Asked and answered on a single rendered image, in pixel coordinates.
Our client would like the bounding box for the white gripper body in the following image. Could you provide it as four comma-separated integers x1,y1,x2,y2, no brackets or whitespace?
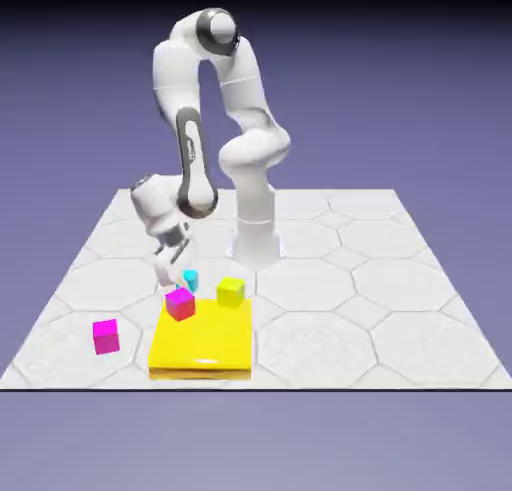
152,240,192,291

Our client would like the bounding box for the small magenta and red cube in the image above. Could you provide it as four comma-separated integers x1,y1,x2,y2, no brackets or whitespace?
164,287,197,323

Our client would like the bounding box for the small yellow-green cube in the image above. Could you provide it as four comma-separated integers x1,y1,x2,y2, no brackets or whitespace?
216,276,246,309

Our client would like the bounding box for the large yellow box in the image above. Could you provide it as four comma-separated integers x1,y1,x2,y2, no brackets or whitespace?
148,297,253,381

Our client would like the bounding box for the small cyan cube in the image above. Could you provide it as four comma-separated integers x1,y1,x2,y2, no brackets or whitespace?
176,269,200,294

